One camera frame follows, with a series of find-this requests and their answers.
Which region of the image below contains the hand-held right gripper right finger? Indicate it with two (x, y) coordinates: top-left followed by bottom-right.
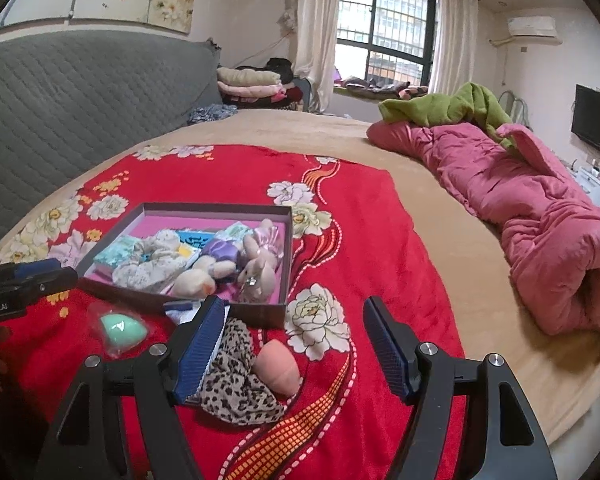
(362, 296), (558, 480)

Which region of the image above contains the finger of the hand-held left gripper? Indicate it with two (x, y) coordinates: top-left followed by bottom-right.
(25, 267), (79, 297)
(2, 258), (63, 278)

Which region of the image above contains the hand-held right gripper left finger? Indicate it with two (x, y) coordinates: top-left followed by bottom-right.
(42, 296), (231, 480)

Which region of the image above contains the leopard print cloth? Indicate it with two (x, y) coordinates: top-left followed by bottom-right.
(197, 317), (286, 426)

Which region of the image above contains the beige plush toy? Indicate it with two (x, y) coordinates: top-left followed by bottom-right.
(170, 255), (236, 298)

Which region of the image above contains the grey cardboard box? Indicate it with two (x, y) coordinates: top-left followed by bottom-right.
(76, 202), (294, 330)

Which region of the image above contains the pink makeup sponge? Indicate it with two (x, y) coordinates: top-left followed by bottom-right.
(252, 339), (302, 400)

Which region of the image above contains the green makeup sponge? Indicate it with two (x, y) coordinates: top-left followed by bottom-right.
(87, 300), (153, 358)

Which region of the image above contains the cream floral scrunchie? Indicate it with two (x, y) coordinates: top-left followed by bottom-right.
(111, 229), (201, 292)

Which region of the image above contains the purple satin scrunchie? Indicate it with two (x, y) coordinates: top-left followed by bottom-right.
(200, 237), (246, 273)

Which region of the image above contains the long-eared plush bunny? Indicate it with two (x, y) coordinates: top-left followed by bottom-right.
(235, 217), (283, 305)

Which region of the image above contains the yellow sponge packet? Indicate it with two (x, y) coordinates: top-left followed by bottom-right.
(177, 242), (201, 266)

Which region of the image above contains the small blue white packet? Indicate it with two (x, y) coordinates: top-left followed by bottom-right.
(162, 300), (201, 326)

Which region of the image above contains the blue tissue pack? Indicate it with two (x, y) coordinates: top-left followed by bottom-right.
(92, 235), (143, 281)

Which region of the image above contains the red floral blanket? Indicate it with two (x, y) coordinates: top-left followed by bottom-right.
(0, 144), (468, 480)

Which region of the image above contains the pink book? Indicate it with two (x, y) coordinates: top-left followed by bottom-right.
(97, 212), (286, 306)

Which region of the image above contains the green tissue pack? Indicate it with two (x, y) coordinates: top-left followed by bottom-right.
(215, 221), (256, 243)

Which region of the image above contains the beige bed sheet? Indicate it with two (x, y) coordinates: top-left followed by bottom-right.
(0, 109), (600, 446)

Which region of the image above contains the grey quilted headboard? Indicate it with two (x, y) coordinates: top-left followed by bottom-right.
(0, 30), (226, 261)

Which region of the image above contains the pink quilt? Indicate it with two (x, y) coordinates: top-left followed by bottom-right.
(367, 121), (600, 337)

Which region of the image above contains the blue patterned cloth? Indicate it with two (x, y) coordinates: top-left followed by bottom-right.
(187, 104), (241, 126)

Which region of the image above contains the green blanket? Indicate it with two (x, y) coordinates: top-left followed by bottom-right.
(378, 81), (518, 150)

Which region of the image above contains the window seat bedding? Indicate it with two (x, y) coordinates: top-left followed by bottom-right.
(332, 75), (431, 101)

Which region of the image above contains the pile of folded clothes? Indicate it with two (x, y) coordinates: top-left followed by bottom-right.
(216, 57), (311, 111)

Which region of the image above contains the black television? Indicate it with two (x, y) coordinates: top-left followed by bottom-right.
(571, 84), (600, 163)

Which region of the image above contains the white curtain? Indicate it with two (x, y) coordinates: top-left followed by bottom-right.
(292, 0), (346, 113)
(427, 0), (481, 96)

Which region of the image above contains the barred window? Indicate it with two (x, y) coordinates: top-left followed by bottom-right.
(335, 0), (440, 93)

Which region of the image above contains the white air conditioner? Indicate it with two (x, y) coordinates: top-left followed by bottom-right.
(506, 15), (561, 40)

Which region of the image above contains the metal chair frame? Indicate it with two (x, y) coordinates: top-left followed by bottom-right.
(495, 89), (533, 131)

